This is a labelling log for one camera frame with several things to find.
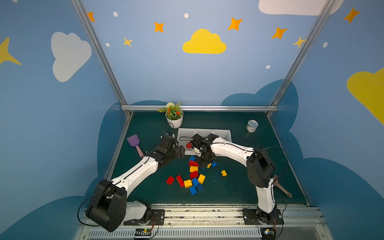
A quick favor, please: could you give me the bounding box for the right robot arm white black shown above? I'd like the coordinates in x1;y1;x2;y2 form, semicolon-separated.
190;134;277;215

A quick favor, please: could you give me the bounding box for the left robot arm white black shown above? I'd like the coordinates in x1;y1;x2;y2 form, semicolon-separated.
86;135;185;232

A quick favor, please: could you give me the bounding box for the white middle bin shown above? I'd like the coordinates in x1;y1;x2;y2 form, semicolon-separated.
195;129;214;138

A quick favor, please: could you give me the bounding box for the white bin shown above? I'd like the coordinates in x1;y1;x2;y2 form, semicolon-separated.
212;129;232;143
195;129;214;138
177;128;197;156

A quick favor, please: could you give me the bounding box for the white left bin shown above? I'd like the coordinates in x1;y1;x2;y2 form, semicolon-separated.
177;128;197;156

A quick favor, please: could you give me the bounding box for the white right bin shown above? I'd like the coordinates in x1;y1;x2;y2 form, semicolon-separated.
212;129;232;143

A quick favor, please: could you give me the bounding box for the yellow lego brick stacked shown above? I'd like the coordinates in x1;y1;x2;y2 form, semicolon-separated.
190;166;199;173

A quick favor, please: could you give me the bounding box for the potted plant white pot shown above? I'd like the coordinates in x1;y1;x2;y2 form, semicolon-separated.
158;102;184;129

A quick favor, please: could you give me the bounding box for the purple toy spatula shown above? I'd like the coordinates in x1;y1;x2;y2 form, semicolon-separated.
127;134;145;158

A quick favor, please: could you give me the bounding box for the yellow lego brick bottom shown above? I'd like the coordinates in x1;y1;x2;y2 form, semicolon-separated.
184;180;193;189

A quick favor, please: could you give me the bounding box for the blue textured lego brick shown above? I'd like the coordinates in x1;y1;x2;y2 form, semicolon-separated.
196;184;204;192

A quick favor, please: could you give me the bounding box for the blue lego brick bottom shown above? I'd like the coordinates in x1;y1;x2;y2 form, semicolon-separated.
189;187;197;195

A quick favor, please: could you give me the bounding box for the silver tin can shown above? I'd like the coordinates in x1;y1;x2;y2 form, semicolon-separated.
246;120;259;133

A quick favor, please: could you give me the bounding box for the brown slotted spatula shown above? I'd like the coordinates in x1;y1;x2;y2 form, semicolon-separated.
273;175;293;198

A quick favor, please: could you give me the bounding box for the left circuit board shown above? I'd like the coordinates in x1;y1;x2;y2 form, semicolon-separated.
134;228;153;239

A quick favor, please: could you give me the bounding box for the circuit board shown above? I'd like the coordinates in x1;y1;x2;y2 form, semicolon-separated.
134;228;153;239
260;228;277;240

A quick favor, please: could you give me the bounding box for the right circuit board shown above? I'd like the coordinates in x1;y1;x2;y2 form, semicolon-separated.
260;228;277;240

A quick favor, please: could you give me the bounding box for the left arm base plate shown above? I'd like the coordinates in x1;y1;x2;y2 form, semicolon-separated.
123;209;165;226

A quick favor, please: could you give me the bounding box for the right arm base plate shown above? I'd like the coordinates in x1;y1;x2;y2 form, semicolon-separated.
242;208;284;225

